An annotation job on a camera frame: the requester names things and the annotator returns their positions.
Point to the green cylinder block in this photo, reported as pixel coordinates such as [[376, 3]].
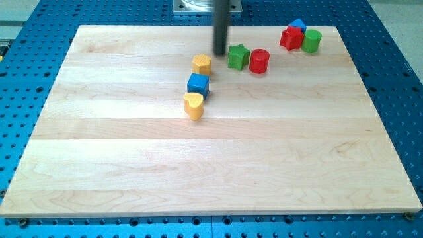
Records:
[[311, 41]]

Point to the red cylinder block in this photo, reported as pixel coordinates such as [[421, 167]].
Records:
[[259, 59]]

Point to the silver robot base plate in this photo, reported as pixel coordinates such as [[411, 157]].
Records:
[[186, 7]]

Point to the red star block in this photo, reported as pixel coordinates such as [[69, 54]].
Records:
[[292, 38]]

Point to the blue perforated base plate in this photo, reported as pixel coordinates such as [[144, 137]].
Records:
[[34, 58]]

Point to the yellow heart block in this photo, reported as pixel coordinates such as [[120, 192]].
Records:
[[193, 105]]

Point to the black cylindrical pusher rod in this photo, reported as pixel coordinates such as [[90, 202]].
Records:
[[220, 25]]

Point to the blue triangle block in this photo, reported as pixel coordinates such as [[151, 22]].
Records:
[[298, 23]]

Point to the yellow hexagon block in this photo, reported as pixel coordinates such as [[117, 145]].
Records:
[[202, 64]]

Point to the blue cube block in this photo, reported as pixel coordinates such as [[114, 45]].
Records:
[[198, 83]]

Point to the green star block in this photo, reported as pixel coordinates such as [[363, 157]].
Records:
[[238, 56]]

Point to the light wooden board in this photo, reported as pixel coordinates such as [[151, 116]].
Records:
[[113, 138]]

